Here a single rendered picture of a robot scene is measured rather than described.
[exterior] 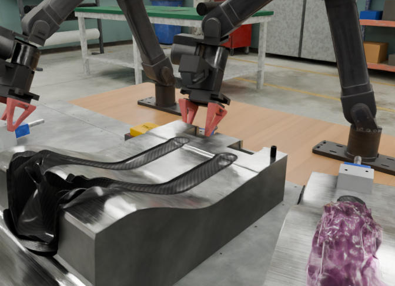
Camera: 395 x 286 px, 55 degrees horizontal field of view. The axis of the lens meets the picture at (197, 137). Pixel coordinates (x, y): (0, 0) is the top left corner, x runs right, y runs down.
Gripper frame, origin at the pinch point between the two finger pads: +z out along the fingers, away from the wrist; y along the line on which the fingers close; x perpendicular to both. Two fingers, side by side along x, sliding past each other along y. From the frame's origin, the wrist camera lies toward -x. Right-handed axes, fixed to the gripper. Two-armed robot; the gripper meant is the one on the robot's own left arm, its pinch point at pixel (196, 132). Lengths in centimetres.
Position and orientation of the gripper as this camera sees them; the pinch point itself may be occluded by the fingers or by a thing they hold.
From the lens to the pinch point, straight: 84.4
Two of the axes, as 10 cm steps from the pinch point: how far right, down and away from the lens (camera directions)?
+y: 8.7, 1.8, -4.5
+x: 4.2, 1.7, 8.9
